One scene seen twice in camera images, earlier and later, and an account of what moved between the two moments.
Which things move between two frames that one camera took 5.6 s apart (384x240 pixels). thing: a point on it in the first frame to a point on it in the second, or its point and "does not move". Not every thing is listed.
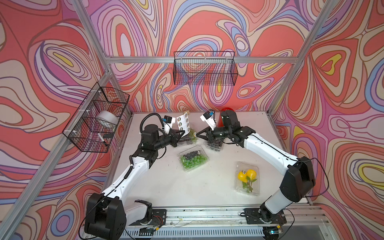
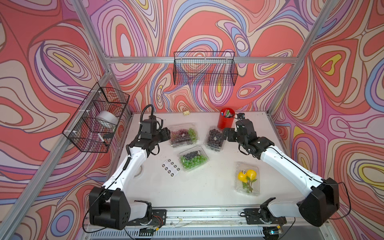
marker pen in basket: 101,138 does not move
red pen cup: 220,122 does not move
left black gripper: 174,139 to 166,135
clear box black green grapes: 192,158 does not move
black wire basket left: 93,124 does not move
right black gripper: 209,133 to 231,131
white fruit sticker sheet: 183,123 to 172,169
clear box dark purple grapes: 215,144 does not move
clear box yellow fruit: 246,178 does not move
